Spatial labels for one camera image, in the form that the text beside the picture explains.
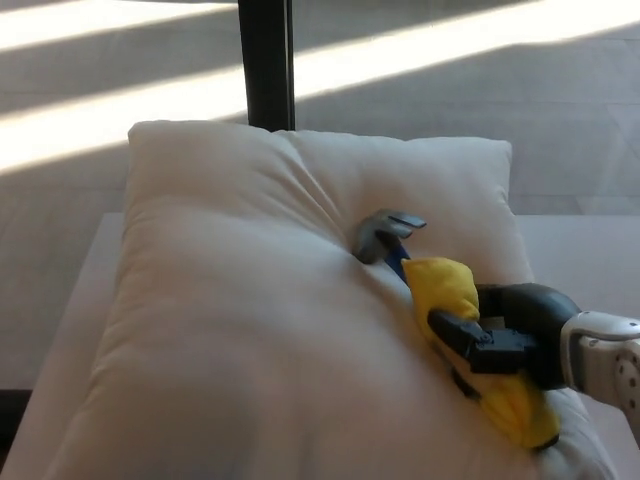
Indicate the white square pillow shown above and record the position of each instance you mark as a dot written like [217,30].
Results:
[225,325]

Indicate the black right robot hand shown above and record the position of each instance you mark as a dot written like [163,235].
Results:
[535,310]

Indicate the dark furniture edge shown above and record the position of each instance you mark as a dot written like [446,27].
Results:
[12,420]

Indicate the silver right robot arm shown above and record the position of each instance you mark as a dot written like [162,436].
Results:
[605,355]

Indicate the black vertical post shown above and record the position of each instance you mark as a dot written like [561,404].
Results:
[267,60]

